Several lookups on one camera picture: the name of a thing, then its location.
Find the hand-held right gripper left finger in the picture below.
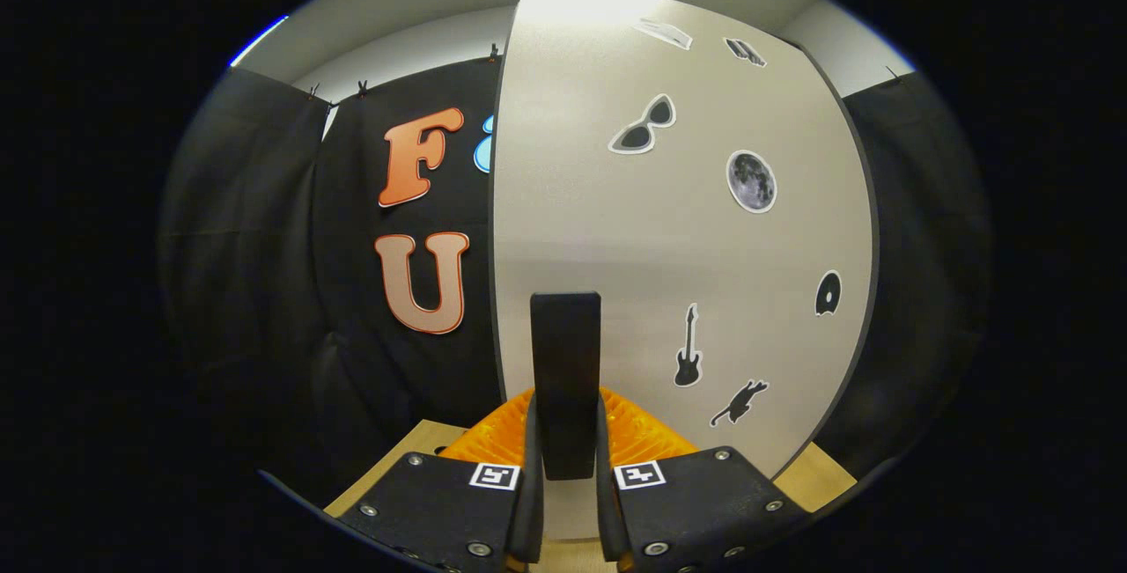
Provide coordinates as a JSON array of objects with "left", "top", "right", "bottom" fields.
[{"left": 335, "top": 388, "right": 545, "bottom": 573}]

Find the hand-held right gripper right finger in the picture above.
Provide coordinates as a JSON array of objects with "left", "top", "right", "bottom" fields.
[{"left": 594, "top": 386, "right": 811, "bottom": 573}]

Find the black cabinet door handle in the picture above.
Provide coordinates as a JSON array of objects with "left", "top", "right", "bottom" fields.
[{"left": 530, "top": 291, "right": 602, "bottom": 481}]

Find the white cabinet door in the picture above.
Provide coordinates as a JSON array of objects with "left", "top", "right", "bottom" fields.
[{"left": 491, "top": 0, "right": 880, "bottom": 543}]

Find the black backdrop cloth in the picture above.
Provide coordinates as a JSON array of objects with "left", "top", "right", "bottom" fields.
[{"left": 158, "top": 58, "right": 991, "bottom": 503}]

